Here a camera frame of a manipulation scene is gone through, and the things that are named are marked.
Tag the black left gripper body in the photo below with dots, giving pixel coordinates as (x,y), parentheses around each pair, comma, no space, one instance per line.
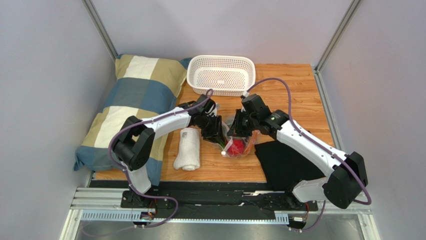
(211,121)

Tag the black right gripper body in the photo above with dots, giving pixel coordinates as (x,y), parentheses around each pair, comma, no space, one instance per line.
(239,123)

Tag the clear zip top bag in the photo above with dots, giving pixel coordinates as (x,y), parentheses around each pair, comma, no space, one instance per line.
(225,125)

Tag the green fake chili pepper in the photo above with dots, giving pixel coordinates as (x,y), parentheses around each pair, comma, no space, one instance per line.
(222,143)

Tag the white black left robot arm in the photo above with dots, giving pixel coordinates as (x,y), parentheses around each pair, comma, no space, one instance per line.
(131,147)

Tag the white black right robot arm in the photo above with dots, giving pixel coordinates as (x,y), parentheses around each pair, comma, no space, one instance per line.
(345,176)

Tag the red fake tomato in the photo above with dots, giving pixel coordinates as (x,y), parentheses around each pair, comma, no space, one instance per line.
(237,148)

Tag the rolled white towel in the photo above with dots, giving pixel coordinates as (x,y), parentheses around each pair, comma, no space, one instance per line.
(188,157)

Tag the white perforated plastic basket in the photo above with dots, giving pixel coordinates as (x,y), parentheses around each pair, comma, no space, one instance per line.
(226,75)

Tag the black cloth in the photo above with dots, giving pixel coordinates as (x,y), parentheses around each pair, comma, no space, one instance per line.
(283,166)

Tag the plaid blue beige pillow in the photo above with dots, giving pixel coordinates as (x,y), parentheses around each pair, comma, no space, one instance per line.
(145,87)

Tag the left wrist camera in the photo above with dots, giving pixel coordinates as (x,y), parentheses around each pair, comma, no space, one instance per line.
(206,106)

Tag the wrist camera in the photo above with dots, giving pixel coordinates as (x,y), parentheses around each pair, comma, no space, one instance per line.
(255,107)
(206,106)

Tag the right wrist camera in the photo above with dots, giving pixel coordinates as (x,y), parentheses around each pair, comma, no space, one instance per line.
(255,107)

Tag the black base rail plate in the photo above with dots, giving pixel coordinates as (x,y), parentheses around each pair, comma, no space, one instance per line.
(215,200)

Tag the aluminium frame rail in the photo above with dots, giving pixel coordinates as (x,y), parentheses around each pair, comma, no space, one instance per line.
(95,214)

